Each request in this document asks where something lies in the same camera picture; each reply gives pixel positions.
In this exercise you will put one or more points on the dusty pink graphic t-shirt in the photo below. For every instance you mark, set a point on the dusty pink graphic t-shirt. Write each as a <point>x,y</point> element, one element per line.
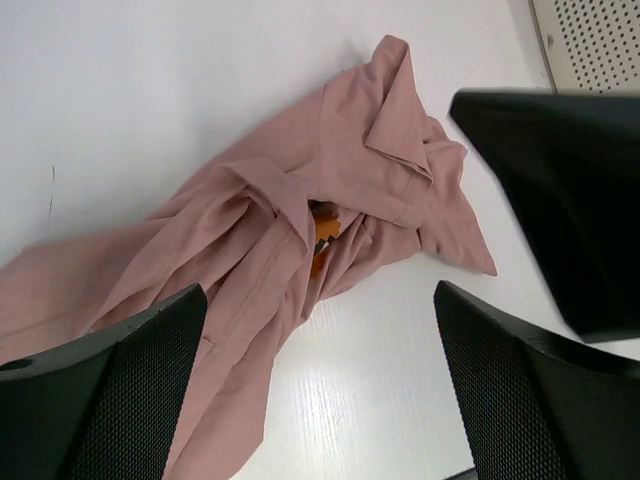
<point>353,177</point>

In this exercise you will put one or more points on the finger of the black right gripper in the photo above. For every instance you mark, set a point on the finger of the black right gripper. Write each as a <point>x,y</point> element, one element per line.
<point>569,167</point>

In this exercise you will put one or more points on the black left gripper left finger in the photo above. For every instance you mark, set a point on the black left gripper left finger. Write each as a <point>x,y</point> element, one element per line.
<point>106,405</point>

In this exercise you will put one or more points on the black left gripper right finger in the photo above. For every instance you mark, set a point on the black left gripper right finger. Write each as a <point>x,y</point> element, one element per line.
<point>534,404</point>

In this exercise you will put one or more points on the white perforated laundry basket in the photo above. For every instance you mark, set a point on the white perforated laundry basket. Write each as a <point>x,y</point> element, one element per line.
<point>590,46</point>

